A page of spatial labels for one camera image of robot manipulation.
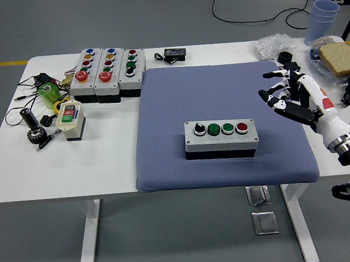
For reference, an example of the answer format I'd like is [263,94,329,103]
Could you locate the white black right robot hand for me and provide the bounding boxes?
[256,63,350,152]

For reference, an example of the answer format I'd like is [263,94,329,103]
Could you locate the grey four-button control box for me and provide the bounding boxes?
[115,47,149,99]
[182,116,261,163]

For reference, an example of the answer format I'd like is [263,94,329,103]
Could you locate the grey five-button emergency-stop box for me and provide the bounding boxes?
[90,46,128,105]
[66,47,107,105]

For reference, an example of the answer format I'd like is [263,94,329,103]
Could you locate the white paper sheet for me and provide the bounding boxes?
[260,55,313,84]

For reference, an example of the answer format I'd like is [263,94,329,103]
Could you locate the blue plate in plastic wrap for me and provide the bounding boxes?
[308,34,350,87]

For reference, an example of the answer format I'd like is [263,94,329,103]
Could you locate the slice of bread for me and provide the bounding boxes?
[317,41,350,80]

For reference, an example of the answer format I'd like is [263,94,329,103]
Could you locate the small black block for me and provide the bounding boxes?
[282,61,300,74]

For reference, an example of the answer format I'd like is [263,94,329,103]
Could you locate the clear plastic bag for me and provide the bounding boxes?
[249,32,297,62]

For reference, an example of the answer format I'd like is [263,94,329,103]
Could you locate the stack of blue cups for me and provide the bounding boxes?
[300,0,343,48]

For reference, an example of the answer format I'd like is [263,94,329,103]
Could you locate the white table leg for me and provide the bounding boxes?
[71,199,106,262]
[279,182,320,262]

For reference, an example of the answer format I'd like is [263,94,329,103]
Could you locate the metal floor socket plate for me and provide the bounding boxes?
[245,185,273,207]
[250,210,280,237]

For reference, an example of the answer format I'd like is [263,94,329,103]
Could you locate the blue-grey quilted mat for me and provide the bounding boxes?
[126,55,322,197]

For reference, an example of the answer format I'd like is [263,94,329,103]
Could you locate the black digital meter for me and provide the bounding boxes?
[163,47,188,64]

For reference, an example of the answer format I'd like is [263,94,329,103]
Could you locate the yellow tape roll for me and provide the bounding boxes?
[52,96,72,114]

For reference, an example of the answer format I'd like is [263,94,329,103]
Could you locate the green tape roll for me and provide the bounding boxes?
[36,81,63,111]

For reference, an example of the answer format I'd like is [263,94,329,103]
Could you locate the black pen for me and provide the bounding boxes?
[34,128,63,152]

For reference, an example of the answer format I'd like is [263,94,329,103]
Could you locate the black power adapter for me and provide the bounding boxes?
[33,72,57,88]

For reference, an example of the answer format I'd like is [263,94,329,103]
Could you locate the large black gear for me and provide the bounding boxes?
[25,126,49,146]

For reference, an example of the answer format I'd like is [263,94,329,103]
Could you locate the black metal cylinder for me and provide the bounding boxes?
[19,106,40,129]

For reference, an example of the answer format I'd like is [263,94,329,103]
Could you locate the black ring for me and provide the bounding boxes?
[277,51,294,64]

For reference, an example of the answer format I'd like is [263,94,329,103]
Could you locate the black floor cable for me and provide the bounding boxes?
[193,0,342,39]

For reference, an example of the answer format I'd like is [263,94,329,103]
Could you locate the black coiled meter cable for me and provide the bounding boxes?
[152,51,173,68]

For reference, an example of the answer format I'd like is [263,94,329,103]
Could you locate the small white red-green switch box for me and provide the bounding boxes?
[53,98,88,143]

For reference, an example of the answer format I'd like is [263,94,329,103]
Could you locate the thin black wires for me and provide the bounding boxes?
[2,73,75,126]

